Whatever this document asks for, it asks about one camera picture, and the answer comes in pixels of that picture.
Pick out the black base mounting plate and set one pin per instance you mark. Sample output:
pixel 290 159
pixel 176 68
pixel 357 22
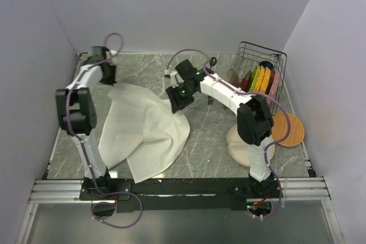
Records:
pixel 181 193

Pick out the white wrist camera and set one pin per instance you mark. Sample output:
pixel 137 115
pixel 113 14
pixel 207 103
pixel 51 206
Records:
pixel 112 54
pixel 175 78

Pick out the brown round plate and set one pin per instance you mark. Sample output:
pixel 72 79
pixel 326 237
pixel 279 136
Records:
pixel 232 77

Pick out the orange woven round placemat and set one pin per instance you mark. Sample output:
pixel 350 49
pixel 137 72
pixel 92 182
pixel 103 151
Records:
pixel 280 128

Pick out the beige round plate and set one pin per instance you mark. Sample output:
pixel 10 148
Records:
pixel 244 153

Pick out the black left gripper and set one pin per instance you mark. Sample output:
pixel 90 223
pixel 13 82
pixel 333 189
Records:
pixel 112 80

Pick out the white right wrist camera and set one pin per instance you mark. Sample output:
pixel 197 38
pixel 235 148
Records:
pixel 175 78

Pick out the black fork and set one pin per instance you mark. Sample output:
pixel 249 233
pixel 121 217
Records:
pixel 210 100

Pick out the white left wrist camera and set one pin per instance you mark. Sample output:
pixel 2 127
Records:
pixel 112 54

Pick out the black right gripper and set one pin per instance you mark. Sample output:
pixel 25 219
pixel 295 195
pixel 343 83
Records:
pixel 172 94

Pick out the dark blue bowl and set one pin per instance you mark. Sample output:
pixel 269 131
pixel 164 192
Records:
pixel 267 64

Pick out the red plate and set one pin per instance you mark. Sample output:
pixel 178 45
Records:
pixel 246 81

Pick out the black wire dish rack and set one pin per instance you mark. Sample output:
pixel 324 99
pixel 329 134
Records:
pixel 249 55

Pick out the aluminium frame rail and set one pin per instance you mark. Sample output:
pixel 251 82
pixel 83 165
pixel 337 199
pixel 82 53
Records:
pixel 67 191

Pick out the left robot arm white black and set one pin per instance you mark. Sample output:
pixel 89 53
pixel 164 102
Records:
pixel 76 111

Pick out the green plate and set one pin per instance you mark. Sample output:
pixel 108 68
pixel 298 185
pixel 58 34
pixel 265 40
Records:
pixel 255 75

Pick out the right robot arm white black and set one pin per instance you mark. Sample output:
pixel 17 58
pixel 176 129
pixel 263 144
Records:
pixel 254 120

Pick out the pink plate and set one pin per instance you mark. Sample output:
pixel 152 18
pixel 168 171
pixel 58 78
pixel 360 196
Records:
pixel 275 77

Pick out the black spoon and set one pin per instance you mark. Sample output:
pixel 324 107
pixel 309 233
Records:
pixel 212 64

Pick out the white cloth napkin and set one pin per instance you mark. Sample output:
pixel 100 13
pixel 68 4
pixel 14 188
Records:
pixel 141 128

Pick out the yellow plate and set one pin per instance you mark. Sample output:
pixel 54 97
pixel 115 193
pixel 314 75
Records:
pixel 260 79

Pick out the orange plate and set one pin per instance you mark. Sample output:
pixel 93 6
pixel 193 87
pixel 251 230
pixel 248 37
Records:
pixel 266 80

